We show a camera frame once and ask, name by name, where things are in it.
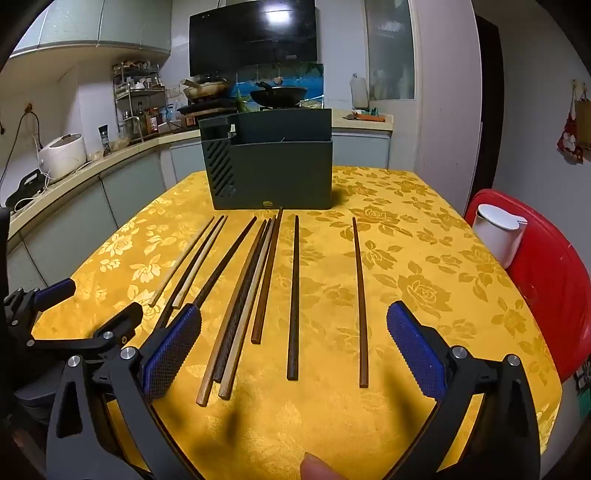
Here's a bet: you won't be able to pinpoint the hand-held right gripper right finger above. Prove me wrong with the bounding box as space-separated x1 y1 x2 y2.
385 300 541 480

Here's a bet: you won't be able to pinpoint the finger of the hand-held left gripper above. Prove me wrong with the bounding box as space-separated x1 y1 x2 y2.
28 302 145 365
2 278 77 346

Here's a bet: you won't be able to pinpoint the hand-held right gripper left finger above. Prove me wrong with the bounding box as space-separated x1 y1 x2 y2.
46 302 204 480

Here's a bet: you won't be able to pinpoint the dark brown wooden chopstick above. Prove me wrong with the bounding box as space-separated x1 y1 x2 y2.
212 220 273 385
286 215 301 382

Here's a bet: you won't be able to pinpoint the reddish brown wooden chopstick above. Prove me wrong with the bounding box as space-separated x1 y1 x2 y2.
352 217 370 389

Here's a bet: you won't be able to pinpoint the thin dark wooden chopstick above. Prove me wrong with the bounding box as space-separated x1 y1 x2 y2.
154 215 226 330

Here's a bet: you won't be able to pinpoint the thin light wooden chopstick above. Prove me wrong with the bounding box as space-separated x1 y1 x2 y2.
148 215 217 308

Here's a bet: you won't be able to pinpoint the black wooden chopstick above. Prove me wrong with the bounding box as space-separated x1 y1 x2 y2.
191 216 258 310

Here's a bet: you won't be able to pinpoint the dark green utensil holder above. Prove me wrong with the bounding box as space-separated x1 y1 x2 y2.
198 108 334 210

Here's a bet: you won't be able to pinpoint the person's right hand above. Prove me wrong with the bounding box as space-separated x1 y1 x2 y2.
300 453 340 480

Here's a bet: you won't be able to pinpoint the yellow floral tablecloth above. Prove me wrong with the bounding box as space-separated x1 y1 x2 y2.
30 166 564 480

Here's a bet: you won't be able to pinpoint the black countertop appliance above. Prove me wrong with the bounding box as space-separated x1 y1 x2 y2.
4 170 47 208

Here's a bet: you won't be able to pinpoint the white rice cooker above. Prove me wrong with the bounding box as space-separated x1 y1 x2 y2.
38 134 88 181

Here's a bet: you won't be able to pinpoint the white pitcher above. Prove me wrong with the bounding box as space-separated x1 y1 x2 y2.
471 203 529 271

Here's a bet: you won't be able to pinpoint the red plastic stool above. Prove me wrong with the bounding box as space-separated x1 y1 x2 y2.
464 188 591 384

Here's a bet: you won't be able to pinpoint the metal spice rack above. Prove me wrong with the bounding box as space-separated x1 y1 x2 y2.
112 61 162 137

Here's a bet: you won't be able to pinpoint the brass coloured frying pan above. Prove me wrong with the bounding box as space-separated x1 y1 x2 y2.
180 78 236 100

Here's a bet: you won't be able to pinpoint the blue tile mural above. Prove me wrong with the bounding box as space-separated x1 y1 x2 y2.
233 62 324 107

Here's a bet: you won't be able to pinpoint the red hanging bag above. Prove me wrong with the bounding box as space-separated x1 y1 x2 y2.
556 83 586 165

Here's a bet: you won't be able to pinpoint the white plastic jug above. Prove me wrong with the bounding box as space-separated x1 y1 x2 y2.
350 73 369 109

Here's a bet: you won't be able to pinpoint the black wok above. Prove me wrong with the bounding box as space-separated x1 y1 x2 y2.
249 80 309 109

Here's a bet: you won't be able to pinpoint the pale green upper cabinets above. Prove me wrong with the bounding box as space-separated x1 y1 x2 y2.
9 0 174 58

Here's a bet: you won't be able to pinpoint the frosted glass window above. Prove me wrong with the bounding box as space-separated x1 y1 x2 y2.
365 0 416 101

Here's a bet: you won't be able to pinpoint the black range hood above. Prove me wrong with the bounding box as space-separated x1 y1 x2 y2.
188 0 319 78

